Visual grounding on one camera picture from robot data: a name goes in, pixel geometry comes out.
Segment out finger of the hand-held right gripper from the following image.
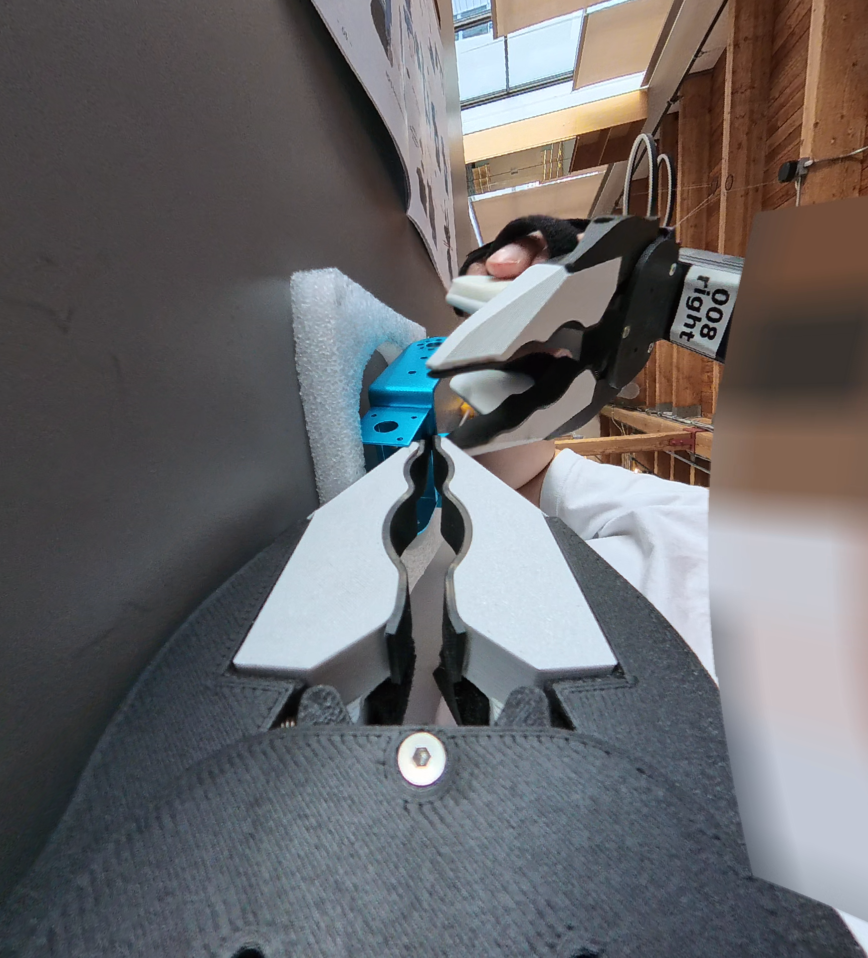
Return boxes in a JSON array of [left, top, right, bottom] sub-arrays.
[[425, 256, 624, 377], [445, 358, 606, 454]]

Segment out dark grey desk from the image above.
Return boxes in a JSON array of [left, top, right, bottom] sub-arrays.
[[0, 0, 472, 958]]

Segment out beige window roller blinds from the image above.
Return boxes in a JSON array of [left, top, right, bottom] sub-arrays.
[[452, 0, 727, 244]]

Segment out person's right hand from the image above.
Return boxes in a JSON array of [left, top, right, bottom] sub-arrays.
[[483, 236, 553, 279]]

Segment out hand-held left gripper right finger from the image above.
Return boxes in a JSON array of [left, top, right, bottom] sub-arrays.
[[434, 436, 619, 708]]

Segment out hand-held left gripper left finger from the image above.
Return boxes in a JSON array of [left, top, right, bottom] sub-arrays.
[[233, 440, 431, 705]]

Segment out white ring ceiling light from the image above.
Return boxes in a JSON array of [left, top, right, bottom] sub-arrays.
[[623, 133, 659, 222], [651, 152, 679, 226]]

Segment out printed instruction sheet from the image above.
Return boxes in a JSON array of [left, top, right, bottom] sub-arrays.
[[310, 0, 465, 285]]

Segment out white foam square with hole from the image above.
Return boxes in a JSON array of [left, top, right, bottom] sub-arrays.
[[290, 268, 428, 506]]

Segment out blue metal bracket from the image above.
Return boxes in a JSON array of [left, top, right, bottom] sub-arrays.
[[359, 337, 453, 536]]

